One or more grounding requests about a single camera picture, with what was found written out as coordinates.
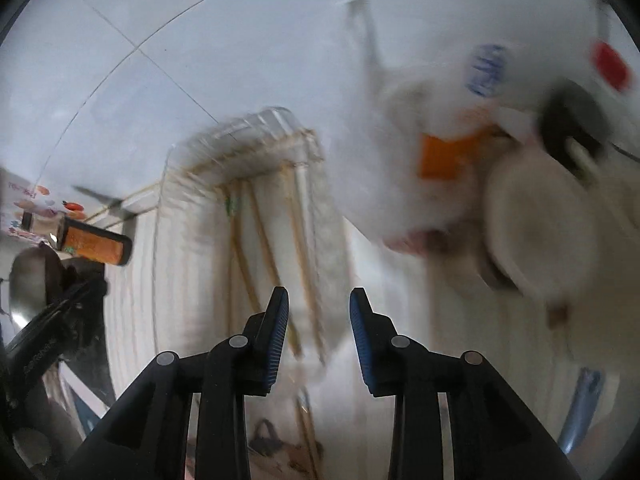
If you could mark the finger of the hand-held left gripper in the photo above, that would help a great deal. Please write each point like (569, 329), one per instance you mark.
(57, 272)

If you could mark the blue plastic item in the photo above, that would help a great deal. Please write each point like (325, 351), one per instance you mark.
(580, 410)

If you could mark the red round cap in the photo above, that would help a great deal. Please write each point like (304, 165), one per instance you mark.
(611, 66)

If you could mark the black round disc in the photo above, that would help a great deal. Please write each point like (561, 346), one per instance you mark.
(570, 120)

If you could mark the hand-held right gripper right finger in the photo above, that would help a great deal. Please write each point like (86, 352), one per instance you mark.
(361, 345)

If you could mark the orange label package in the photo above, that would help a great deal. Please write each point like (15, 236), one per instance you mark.
(442, 157)

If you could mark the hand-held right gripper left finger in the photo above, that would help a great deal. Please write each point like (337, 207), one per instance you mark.
(276, 345)

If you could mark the white round plate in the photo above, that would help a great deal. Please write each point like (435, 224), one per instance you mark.
(545, 225)

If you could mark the brown bag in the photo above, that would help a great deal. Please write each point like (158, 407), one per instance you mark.
(275, 447)

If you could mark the colourful printed packet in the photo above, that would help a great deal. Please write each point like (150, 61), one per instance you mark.
(30, 205)

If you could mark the clear plastic utensil container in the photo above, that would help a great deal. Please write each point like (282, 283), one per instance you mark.
(200, 260)

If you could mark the orange label bottle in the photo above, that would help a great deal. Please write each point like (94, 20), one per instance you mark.
(92, 244)

